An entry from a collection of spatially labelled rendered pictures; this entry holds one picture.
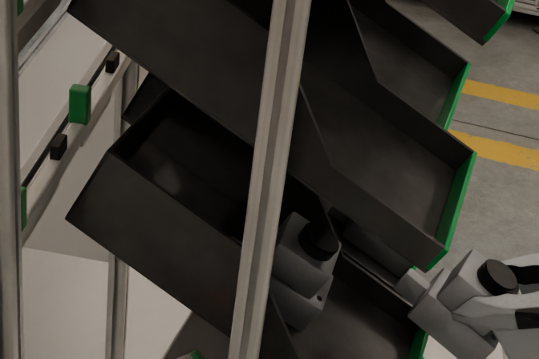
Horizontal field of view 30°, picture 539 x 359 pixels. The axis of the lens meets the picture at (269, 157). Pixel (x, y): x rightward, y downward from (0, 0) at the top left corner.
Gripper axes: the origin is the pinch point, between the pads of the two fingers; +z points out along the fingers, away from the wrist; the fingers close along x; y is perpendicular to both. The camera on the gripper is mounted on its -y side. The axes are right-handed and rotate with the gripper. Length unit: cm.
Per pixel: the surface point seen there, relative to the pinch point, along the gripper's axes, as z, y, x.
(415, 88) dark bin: 5.2, -13.0, 10.0
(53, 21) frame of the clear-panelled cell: 106, -15, 84
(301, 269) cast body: 9.6, -5.9, -7.5
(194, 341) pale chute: 21.7, 0.3, -7.0
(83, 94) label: 26.6, -20.6, -4.1
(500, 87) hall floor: 97, 77, 303
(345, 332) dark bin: 10.2, 1.9, -3.3
